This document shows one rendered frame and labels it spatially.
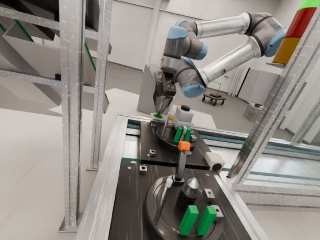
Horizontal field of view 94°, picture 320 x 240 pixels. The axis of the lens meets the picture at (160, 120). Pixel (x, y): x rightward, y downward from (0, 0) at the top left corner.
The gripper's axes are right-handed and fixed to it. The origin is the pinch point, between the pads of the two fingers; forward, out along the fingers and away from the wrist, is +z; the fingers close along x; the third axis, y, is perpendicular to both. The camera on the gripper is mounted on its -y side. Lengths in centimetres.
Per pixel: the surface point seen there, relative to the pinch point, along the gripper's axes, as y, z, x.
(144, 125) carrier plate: -13.7, 0.8, 7.2
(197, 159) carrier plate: -31.0, 0.8, -8.1
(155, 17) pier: 1003, -224, -46
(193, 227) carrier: -51, -1, 1
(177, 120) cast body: -23.8, -7.4, -1.1
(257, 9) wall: 849, -369, -573
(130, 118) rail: -7.0, 1.8, 12.6
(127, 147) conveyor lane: -21.3, 6.2, 12.3
